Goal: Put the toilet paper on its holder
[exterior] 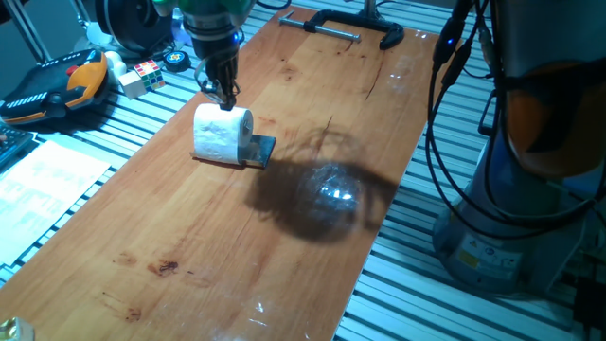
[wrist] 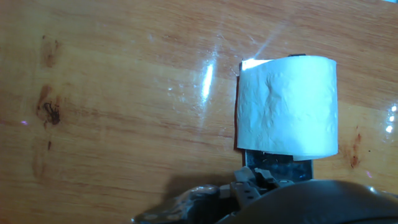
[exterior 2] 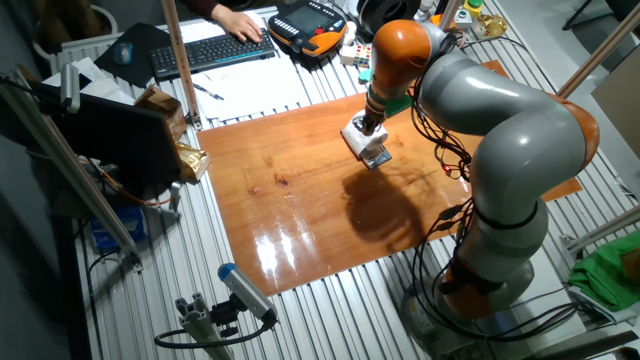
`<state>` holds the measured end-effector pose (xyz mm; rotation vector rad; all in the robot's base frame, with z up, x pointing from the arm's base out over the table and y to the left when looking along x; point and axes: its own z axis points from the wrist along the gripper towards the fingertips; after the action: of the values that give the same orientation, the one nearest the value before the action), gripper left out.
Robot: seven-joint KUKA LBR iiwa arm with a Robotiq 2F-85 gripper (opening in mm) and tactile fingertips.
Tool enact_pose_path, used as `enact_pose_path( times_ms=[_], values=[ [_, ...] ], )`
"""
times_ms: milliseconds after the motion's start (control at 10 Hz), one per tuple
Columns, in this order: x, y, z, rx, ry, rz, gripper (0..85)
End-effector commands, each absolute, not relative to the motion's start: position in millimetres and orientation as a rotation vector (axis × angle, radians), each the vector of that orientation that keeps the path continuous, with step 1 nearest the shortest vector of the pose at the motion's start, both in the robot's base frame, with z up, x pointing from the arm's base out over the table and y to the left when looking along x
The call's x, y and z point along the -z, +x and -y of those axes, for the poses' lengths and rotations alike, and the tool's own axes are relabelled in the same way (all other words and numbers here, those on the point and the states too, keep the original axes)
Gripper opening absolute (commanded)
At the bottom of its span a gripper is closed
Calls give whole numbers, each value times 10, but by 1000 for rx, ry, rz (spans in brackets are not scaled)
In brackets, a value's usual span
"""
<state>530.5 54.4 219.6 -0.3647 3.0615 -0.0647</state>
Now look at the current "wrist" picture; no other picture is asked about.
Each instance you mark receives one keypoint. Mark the white toilet paper roll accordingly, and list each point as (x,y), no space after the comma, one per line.
(286,105)

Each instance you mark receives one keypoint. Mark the metal toilet paper holder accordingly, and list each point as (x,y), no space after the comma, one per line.
(280,168)

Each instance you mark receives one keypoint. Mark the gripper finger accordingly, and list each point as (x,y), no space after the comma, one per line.
(205,205)

